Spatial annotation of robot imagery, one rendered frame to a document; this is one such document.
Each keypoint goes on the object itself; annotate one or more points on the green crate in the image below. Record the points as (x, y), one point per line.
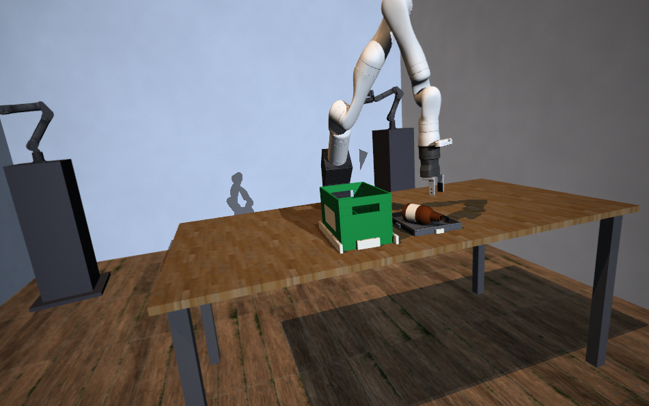
(366, 215)

